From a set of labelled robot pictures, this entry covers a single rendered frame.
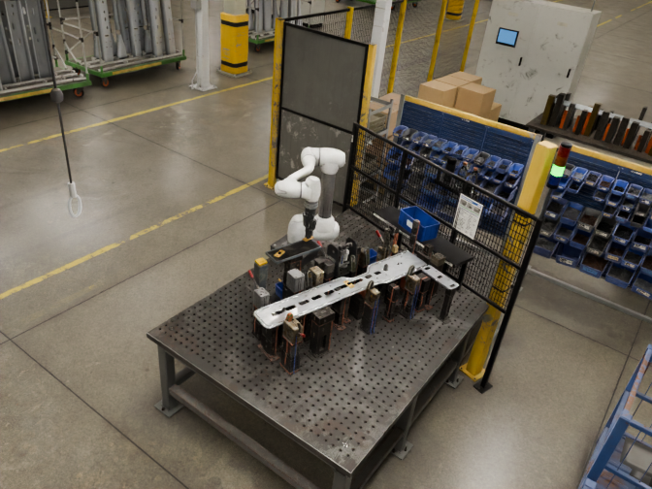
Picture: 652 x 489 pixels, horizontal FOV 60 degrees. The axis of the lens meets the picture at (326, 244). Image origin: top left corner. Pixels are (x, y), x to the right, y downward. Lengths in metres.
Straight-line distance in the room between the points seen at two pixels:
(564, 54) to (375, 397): 7.61
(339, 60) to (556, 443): 4.03
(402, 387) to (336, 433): 0.56
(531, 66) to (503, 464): 7.31
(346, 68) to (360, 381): 3.48
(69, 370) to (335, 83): 3.71
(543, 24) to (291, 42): 4.96
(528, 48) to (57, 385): 8.46
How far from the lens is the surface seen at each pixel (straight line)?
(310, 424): 3.31
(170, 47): 11.50
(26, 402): 4.61
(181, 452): 4.09
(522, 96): 10.41
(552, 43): 10.16
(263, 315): 3.49
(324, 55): 6.16
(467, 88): 8.39
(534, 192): 3.94
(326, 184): 4.21
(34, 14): 10.09
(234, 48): 11.26
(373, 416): 3.40
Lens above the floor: 3.24
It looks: 32 degrees down
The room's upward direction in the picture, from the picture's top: 6 degrees clockwise
